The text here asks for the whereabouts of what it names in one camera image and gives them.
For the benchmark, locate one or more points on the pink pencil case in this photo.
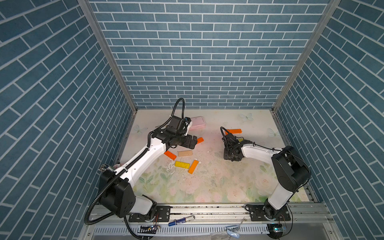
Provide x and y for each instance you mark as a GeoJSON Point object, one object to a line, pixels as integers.
{"type": "Point", "coordinates": [198, 123]}

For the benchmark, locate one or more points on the natural wood block left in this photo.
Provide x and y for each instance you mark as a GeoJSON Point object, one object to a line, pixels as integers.
{"type": "Point", "coordinates": [185, 153]}

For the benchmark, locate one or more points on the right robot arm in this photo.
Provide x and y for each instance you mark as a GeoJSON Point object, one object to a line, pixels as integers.
{"type": "Point", "coordinates": [290, 169]}

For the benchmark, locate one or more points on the blue screwdriver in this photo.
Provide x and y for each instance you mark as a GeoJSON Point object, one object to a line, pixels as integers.
{"type": "Point", "coordinates": [181, 221]}

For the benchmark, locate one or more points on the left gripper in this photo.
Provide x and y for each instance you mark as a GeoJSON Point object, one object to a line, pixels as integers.
{"type": "Point", "coordinates": [187, 143]}

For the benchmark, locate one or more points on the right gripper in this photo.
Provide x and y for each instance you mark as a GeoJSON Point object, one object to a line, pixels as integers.
{"type": "Point", "coordinates": [225, 156]}

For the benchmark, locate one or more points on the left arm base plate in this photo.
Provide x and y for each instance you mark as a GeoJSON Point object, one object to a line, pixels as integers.
{"type": "Point", "coordinates": [159, 214]}

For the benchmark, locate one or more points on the pink pen cup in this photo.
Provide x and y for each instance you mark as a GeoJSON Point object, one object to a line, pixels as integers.
{"type": "Point", "coordinates": [105, 167]}

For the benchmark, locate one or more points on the aluminium rail frame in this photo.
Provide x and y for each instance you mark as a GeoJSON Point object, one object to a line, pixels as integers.
{"type": "Point", "coordinates": [309, 221]}

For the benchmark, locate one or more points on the orange block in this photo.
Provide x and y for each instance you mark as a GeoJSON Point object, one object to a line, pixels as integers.
{"type": "Point", "coordinates": [200, 139]}
{"type": "Point", "coordinates": [170, 155]}
{"type": "Point", "coordinates": [235, 131]}
{"type": "Point", "coordinates": [193, 166]}

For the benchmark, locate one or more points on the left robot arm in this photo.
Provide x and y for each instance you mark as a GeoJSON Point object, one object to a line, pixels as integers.
{"type": "Point", "coordinates": [116, 186]}

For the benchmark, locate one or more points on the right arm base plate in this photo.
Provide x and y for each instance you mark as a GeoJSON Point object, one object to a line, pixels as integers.
{"type": "Point", "coordinates": [259, 213]}

